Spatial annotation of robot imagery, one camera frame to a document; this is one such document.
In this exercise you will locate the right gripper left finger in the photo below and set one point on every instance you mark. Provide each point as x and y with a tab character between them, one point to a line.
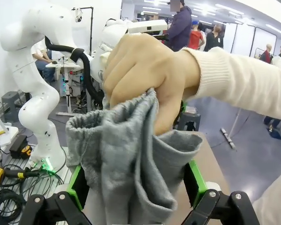
77	187

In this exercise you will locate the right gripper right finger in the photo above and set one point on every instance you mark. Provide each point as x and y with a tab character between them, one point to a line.
196	185

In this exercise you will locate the grey training pants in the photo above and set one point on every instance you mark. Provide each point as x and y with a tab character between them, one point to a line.
131	152

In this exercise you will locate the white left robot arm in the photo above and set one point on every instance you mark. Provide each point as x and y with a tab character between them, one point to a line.
39	110

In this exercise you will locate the person's right forearm cream sleeve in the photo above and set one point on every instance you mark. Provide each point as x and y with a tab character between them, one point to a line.
243	82

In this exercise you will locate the person's right hand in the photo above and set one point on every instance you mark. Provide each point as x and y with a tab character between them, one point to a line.
142	65

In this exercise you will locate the white table with footed leg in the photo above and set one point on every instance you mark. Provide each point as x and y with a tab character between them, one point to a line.
229	138

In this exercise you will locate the yellow black tape measure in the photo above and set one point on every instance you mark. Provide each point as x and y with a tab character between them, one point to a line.
25	152

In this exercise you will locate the grey plastic stool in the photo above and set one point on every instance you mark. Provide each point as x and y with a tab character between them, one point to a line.
189	119
10	105

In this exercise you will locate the black box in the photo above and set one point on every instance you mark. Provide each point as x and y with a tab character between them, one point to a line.
18	145

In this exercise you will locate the person in cream cardigan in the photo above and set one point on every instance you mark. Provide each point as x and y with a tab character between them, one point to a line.
274	201

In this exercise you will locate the small white desk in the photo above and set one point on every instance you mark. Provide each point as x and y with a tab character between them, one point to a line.
63	65

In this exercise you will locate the seated person in white shirt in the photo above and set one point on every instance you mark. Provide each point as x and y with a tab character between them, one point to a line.
40	56

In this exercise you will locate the person in black clothes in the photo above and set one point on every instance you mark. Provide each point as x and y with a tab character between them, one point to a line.
214	39

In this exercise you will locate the person in red shirt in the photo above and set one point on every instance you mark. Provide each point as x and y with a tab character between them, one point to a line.
196	38

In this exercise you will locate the mannequin with red scarf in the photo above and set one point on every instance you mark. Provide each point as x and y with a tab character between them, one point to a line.
268	52

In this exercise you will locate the person in navy hoodie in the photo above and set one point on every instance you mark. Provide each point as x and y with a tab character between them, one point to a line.
180	25

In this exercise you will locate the white rectangular box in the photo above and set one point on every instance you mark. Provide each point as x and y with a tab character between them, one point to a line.
147	27

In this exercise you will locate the black camera stand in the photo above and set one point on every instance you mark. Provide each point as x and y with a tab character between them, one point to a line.
91	28

